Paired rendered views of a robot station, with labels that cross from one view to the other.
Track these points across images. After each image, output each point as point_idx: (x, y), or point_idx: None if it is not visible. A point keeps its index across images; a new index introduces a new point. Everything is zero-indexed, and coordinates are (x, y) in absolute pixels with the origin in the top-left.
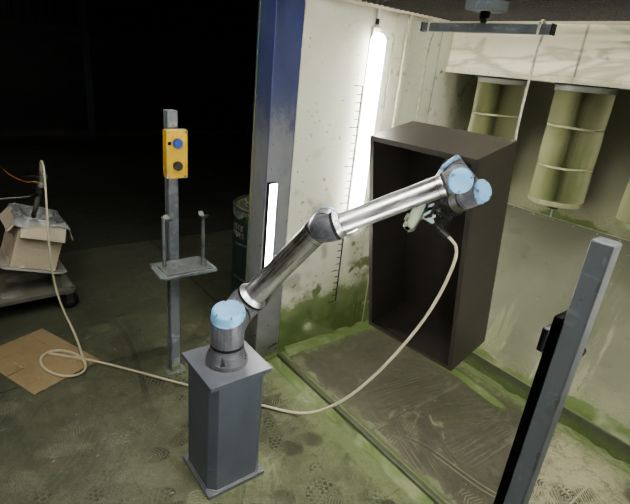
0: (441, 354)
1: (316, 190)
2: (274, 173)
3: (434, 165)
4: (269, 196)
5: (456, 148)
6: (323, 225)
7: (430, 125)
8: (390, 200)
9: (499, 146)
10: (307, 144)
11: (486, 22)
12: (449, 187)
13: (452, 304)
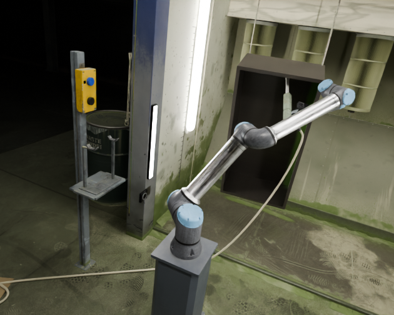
0: (272, 200)
1: (173, 105)
2: (154, 97)
3: (262, 82)
4: (153, 115)
5: (302, 72)
6: (266, 137)
7: (262, 56)
8: (308, 114)
9: (321, 69)
10: (170, 72)
11: None
12: (343, 102)
13: (267, 168)
